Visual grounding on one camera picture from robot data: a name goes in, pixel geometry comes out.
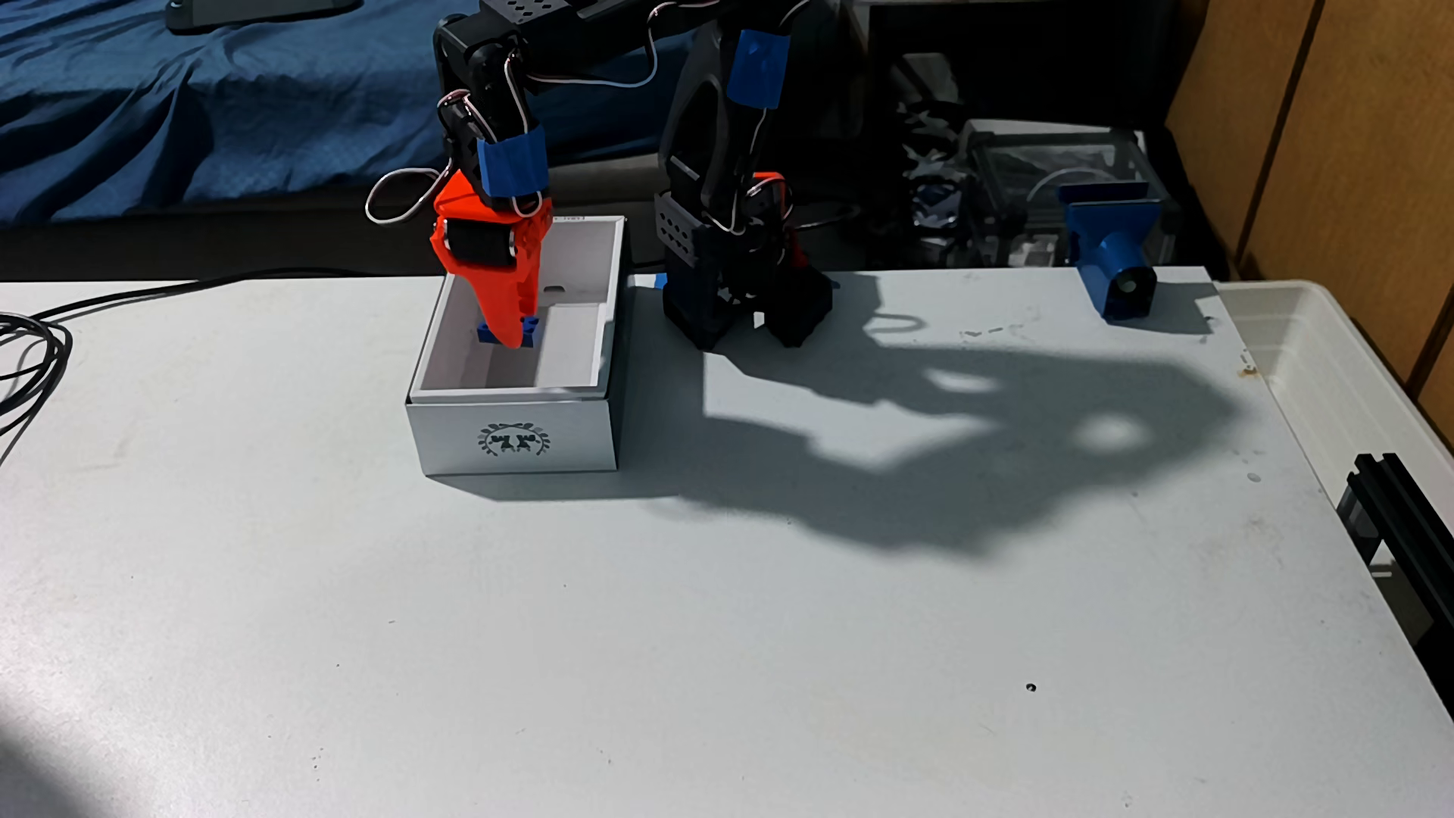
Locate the blue printed camera mount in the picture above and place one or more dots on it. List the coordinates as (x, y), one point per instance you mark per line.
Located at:
(1108, 250)

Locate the blue bed sheet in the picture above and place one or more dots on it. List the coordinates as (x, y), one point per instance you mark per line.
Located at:
(227, 102)

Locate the blue toy brick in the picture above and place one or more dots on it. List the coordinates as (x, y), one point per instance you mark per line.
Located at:
(486, 333)

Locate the dark flat device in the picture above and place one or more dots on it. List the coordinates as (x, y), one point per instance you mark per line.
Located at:
(261, 11)

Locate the brown wooden cabinet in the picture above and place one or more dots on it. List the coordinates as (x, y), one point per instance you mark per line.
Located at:
(1352, 148)

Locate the white cardboard box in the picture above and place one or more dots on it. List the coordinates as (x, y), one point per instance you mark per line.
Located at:
(517, 438)

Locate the white plastic bin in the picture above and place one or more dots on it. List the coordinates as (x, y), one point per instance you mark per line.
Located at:
(1318, 375)

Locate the black aluminium rail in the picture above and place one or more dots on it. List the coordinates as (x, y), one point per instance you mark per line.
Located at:
(1403, 534)

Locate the clear plastic case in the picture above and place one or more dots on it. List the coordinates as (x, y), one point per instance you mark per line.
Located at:
(1022, 170)

